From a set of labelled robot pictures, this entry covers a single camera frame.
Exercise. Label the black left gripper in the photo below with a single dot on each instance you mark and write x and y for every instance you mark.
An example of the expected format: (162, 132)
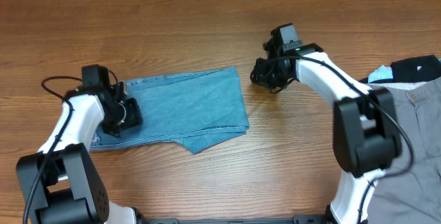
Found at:
(134, 117)

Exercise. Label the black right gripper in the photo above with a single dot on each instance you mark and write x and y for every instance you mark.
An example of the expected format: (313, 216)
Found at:
(259, 77)

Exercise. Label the light blue denim jeans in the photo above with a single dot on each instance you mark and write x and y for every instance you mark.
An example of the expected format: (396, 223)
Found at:
(195, 109)

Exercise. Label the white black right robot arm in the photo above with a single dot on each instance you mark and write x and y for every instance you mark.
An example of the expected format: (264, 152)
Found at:
(366, 137)

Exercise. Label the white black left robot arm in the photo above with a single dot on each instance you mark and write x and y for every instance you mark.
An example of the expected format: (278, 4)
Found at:
(60, 183)

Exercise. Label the light blue garment in pile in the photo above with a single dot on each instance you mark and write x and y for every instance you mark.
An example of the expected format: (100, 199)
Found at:
(384, 74)

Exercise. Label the black garment in pile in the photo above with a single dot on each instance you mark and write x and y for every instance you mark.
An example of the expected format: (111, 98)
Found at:
(415, 70)

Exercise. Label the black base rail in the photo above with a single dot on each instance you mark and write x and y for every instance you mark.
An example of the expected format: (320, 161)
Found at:
(237, 220)

